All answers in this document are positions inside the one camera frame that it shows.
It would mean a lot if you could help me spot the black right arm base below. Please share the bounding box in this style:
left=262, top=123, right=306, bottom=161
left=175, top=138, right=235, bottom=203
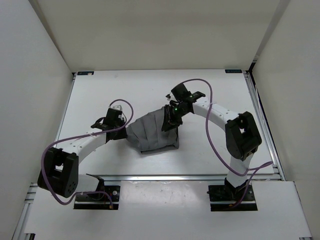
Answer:
left=207, top=178, right=258, bottom=212

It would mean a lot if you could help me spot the blue right corner label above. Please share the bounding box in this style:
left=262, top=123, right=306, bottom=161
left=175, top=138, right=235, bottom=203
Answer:
left=225, top=69, right=243, bottom=74

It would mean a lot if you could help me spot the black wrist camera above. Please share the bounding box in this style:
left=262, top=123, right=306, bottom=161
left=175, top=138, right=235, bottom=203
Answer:
left=91, top=105, right=126, bottom=131
left=165, top=83, right=206, bottom=104

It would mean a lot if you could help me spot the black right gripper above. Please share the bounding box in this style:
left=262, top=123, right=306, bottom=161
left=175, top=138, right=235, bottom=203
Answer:
left=161, top=104, right=190, bottom=132

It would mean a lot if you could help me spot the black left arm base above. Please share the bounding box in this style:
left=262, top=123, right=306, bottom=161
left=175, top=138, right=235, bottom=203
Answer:
left=73, top=174, right=121, bottom=211

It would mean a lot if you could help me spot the aluminium left frame rail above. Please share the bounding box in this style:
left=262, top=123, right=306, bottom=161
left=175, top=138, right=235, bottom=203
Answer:
left=53, top=72, right=78, bottom=142

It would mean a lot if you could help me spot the aluminium frame rail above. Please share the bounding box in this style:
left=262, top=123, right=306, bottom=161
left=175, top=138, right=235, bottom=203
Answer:
left=243, top=71, right=287, bottom=181
left=53, top=72, right=78, bottom=142

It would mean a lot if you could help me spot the aluminium right frame rail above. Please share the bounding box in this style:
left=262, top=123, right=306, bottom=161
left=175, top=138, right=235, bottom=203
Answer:
left=243, top=71, right=287, bottom=181

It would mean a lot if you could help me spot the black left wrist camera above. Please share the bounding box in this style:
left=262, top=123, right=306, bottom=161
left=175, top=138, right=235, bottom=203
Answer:
left=91, top=105, right=126, bottom=131

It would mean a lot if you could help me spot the blue corner label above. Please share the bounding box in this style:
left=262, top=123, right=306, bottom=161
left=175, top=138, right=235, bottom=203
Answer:
left=77, top=71, right=94, bottom=76
left=225, top=69, right=243, bottom=74

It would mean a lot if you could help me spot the grey pleated skirt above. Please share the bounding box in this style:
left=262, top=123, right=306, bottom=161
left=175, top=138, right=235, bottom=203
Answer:
left=126, top=107, right=180, bottom=154

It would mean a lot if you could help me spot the blue left corner label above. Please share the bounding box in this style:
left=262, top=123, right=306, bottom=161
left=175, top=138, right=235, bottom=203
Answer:
left=77, top=71, right=94, bottom=76

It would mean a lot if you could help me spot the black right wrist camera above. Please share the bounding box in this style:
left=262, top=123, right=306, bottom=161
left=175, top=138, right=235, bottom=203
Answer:
left=165, top=83, right=206, bottom=104

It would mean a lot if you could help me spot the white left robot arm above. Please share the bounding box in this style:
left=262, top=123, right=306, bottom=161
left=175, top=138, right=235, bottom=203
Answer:
left=37, top=117, right=127, bottom=202

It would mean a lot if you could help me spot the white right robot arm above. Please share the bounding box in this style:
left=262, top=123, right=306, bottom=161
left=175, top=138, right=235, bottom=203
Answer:
left=161, top=91, right=262, bottom=200

